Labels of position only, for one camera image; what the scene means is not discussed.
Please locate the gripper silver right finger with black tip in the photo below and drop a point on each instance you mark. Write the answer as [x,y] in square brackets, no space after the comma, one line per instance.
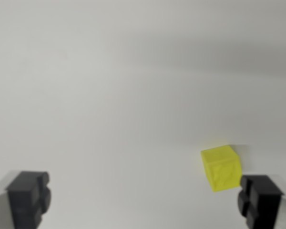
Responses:
[262,202]

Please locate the gripper silver left finger with black tip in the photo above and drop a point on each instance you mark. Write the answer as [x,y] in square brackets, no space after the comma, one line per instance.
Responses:
[23,200]

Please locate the yellow embossed cube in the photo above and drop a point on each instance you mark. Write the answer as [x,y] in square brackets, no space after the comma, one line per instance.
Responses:
[221,168]

